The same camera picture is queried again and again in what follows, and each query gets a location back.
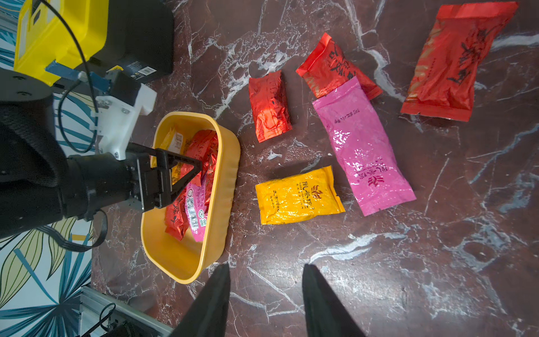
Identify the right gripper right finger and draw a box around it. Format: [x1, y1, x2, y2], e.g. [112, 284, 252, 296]
[302, 264, 366, 337]

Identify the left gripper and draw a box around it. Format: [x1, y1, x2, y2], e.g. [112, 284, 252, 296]
[126, 149, 202, 212]

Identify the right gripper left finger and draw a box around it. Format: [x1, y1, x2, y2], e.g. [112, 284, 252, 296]
[170, 264, 231, 336]

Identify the yellow plastic storage box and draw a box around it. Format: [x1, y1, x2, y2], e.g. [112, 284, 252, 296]
[140, 112, 241, 284]

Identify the red crinkled tea bag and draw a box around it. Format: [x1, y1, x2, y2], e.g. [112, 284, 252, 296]
[248, 70, 292, 143]

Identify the pink tea bag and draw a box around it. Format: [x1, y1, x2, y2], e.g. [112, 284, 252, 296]
[185, 178, 208, 242]
[313, 77, 416, 216]

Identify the small red tea bag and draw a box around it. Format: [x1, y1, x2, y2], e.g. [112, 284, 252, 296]
[296, 32, 383, 100]

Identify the large red tea bag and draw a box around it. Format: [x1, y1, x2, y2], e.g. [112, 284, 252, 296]
[401, 1, 519, 122]

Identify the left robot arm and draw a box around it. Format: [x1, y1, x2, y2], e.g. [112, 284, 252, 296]
[1, 69, 202, 238]

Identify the yellow tea bag with labels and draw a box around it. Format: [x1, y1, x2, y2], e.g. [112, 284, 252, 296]
[158, 126, 186, 184]

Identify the yellow black toolbox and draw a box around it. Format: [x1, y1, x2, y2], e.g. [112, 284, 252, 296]
[14, 1, 173, 88]

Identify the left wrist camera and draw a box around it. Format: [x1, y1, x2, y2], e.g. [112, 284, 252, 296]
[46, 61, 157, 160]

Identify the aluminium front rail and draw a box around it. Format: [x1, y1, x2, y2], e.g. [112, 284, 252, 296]
[78, 286, 173, 336]

